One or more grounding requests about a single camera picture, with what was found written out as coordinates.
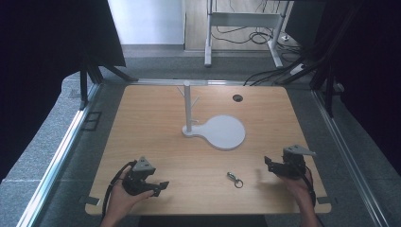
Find left hand-held gripper black cable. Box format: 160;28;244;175
101;160;139;219

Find black curtain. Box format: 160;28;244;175
315;0;401;176
0;0;127;183

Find metal keyring with clasp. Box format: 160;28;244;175
226;171;245;190

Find black tripod stand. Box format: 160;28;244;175
277;12;337;118
78;46;139;112

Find person's right hand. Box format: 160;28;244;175
278;169;316;212

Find right hand-held gripper black cable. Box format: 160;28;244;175
302;166;318;208

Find black floor bracket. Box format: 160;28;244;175
80;111;103;132

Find white power strip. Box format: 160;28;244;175
288;63;306;77

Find white metal desk frame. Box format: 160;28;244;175
203;0;291;69

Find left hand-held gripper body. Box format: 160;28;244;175
121;156;159;197

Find hand-held gripper black cable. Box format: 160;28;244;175
302;166;318;208
101;160;139;219

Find person's left hand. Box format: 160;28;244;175
105;166;156;221

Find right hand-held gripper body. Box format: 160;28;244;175
271;144;317;182

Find white jewellery stand with tray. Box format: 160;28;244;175
175;79;247;151

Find black floor cables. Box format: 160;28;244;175
210;24;305;87

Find aluminium floor rail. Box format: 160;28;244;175
128;78;248;87
310;89;393;227
16;82;102;227

